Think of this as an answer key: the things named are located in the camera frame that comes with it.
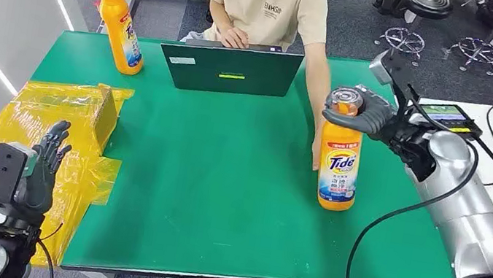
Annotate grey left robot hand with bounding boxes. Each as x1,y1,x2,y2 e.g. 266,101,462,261
9,114,77,228

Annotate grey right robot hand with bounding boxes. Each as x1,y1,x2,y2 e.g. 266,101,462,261
319,80,402,144

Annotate orange Tide detergent bottle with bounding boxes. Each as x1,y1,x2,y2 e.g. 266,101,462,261
82,0,154,78
310,85,372,215

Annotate yellow plastic wrapped box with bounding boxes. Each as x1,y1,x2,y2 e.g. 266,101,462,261
0,68,136,278

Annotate black phone with lit screen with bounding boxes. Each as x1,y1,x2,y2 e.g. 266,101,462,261
415,99,487,141

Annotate person's left hand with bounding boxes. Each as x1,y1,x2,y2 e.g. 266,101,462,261
308,136,325,173

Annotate person's hand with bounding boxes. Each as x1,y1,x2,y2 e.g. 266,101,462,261
308,136,325,173
217,25,252,52

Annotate chrome stool footring base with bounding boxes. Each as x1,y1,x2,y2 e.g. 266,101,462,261
440,32,493,77
371,23,428,69

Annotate black round stool seat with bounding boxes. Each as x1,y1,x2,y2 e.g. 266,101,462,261
403,0,455,23

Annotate dark green laptop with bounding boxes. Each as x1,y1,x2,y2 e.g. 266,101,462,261
154,29,307,107

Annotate person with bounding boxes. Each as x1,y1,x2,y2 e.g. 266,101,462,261
163,0,347,173

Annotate person's right hand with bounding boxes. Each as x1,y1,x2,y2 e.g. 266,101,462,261
217,25,252,52

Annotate green table mat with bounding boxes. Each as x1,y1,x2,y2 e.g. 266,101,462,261
2,12,486,278

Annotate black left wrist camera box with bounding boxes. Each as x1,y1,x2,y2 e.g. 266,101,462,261
0,141,39,214

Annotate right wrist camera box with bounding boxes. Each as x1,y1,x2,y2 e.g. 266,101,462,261
363,46,421,106

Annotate long black robot arm cable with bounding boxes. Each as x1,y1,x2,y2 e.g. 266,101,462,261
344,120,484,278

